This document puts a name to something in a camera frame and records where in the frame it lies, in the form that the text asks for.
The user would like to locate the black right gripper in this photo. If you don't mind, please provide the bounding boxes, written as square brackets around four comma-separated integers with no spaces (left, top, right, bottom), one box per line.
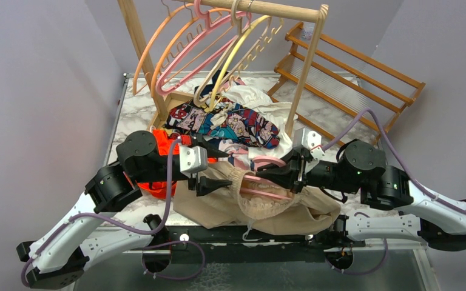
[256,147,362,195]

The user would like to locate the pink hanger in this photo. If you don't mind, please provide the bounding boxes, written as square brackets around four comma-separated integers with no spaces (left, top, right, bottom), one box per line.
[151,1,252,96]
[235,156,292,201]

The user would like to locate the beige shorts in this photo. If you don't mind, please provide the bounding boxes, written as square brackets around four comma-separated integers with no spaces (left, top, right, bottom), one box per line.
[173,162,341,235]

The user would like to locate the orange mesh shorts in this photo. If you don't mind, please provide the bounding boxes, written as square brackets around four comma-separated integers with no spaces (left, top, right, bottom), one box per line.
[123,128,218,199]

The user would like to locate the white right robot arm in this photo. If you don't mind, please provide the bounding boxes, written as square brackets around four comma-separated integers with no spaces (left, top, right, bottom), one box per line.
[257,139,466,252]

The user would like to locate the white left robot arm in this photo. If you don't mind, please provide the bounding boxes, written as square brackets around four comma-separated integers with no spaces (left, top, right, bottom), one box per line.
[16,130,225,290]

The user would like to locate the comic print shorts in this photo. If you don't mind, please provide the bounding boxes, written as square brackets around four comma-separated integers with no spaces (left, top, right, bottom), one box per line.
[164,99,280,149]

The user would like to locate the yellow hanger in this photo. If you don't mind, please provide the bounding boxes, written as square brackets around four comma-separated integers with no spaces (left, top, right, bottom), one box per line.
[204,15,274,112]

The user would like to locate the cream notched hanger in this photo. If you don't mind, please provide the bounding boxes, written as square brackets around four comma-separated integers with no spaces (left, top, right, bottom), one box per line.
[209,15,285,99]

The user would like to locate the beige hanger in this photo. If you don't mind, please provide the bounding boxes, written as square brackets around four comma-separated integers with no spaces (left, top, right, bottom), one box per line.
[192,0,272,104]

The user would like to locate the inner orange hanger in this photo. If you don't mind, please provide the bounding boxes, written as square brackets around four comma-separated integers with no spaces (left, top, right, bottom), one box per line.
[150,1,245,96]

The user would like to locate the orange hanger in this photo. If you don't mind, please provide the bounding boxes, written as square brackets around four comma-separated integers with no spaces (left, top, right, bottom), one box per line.
[150,1,245,96]
[132,1,194,95]

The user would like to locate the outer orange hanger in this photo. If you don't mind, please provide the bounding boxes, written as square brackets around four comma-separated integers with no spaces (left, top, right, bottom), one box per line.
[132,1,194,95]

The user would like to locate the dark navy garment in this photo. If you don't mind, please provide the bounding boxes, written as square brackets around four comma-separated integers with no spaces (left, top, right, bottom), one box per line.
[200,70,221,97]

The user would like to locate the wooden clothes rack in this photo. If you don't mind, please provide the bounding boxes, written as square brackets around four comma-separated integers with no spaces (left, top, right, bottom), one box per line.
[119,1,329,136]

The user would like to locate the white garment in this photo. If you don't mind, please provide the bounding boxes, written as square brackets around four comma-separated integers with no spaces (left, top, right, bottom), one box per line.
[223,85,292,159]

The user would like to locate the orange wooden slatted shelf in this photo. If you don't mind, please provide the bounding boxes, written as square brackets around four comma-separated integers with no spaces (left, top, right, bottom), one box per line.
[268,22,426,146]

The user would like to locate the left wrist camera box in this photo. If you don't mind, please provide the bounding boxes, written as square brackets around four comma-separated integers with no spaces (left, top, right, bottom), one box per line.
[179,145,208,177]

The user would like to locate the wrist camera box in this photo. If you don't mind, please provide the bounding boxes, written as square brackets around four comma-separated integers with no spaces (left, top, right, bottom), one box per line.
[292,127,325,161]
[179,145,208,177]

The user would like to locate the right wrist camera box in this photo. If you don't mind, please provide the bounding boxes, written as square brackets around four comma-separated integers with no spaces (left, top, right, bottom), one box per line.
[292,127,325,161]

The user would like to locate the black mounting rail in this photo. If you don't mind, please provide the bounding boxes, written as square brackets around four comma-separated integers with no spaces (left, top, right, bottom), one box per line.
[127,215,366,281]

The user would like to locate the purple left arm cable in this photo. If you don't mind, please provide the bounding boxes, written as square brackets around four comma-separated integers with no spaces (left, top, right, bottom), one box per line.
[19,138,182,289]

